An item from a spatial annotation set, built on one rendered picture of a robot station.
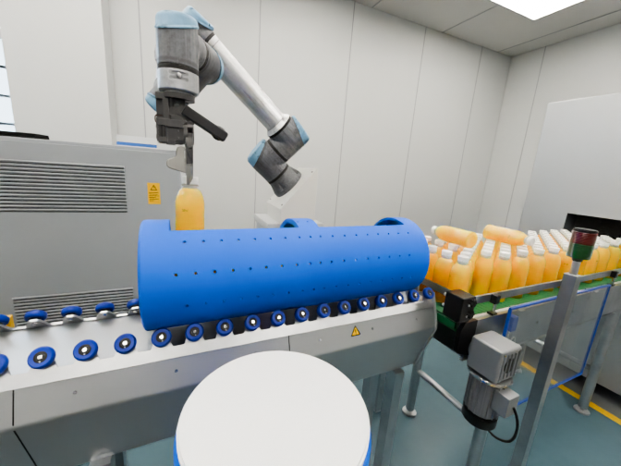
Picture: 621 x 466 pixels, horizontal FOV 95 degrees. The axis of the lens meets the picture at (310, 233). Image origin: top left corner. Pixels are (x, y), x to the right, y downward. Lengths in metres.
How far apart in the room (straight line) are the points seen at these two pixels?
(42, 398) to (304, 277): 0.62
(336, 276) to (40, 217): 1.98
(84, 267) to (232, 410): 2.04
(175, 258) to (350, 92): 3.68
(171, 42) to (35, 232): 1.84
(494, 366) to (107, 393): 1.11
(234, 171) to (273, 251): 2.83
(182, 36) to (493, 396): 1.39
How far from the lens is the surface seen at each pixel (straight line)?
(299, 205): 1.49
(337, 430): 0.49
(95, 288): 2.48
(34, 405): 0.90
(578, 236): 1.30
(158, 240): 0.75
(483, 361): 1.22
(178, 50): 0.81
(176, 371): 0.85
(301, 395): 0.53
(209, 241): 0.74
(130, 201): 2.28
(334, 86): 4.05
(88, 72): 3.35
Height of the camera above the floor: 1.39
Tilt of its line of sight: 13 degrees down
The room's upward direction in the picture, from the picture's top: 4 degrees clockwise
